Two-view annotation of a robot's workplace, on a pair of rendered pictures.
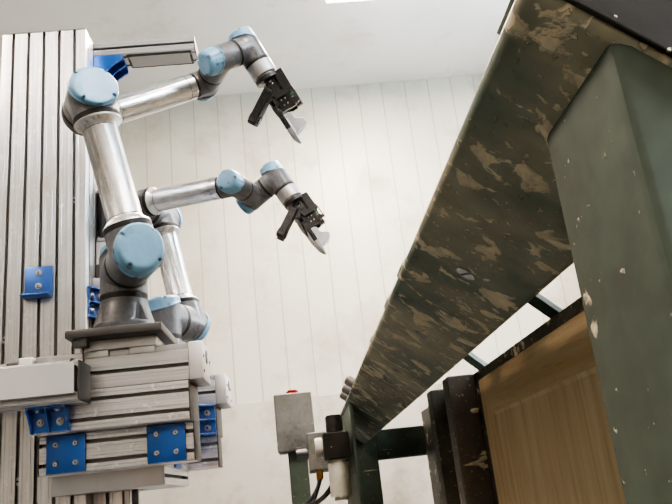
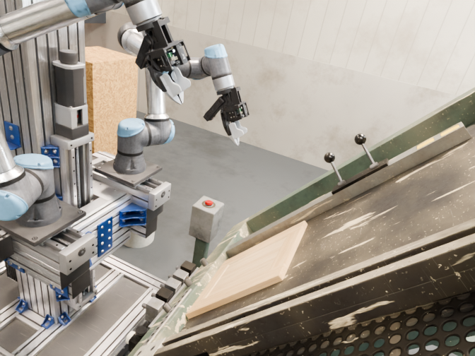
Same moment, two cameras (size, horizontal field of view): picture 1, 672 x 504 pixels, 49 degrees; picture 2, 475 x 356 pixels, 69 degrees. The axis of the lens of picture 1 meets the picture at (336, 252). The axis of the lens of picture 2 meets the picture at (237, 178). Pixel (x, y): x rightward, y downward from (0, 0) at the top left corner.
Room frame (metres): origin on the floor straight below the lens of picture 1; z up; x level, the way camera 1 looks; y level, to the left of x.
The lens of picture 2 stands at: (1.11, -0.45, 1.86)
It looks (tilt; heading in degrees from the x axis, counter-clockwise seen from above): 28 degrees down; 22
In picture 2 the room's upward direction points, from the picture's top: 11 degrees clockwise
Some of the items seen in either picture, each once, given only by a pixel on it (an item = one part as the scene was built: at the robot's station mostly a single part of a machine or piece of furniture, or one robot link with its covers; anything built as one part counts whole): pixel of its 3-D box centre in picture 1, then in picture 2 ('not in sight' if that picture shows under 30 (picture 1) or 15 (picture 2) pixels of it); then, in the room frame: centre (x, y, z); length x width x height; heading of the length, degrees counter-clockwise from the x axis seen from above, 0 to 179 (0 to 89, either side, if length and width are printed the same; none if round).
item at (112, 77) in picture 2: not in sight; (97, 128); (3.15, 1.75, 0.63); 0.50 x 0.42 x 1.25; 3
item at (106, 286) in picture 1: (124, 270); (32, 174); (1.76, 0.54, 1.20); 0.13 x 0.12 x 0.14; 29
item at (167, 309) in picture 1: (163, 316); (132, 134); (2.26, 0.57, 1.20); 0.13 x 0.12 x 0.14; 158
